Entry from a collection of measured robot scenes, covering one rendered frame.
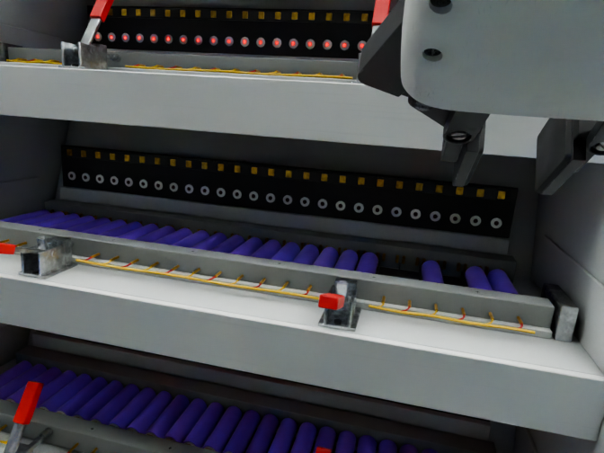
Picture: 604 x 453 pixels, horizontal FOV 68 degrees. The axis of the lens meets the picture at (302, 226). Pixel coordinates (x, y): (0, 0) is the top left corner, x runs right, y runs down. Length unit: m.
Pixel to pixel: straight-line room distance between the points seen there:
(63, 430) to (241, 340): 0.23
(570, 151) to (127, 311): 0.32
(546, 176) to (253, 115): 0.23
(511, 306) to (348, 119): 0.19
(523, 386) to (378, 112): 0.22
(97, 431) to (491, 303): 0.37
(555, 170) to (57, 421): 0.47
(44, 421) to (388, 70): 0.46
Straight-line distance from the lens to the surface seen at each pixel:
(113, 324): 0.41
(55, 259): 0.46
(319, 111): 0.36
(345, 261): 0.43
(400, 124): 0.36
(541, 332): 0.39
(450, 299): 0.38
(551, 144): 0.22
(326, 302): 0.28
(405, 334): 0.35
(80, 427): 0.52
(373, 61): 0.17
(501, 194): 0.50
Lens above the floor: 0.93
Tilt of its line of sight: 5 degrees up
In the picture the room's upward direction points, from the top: 8 degrees clockwise
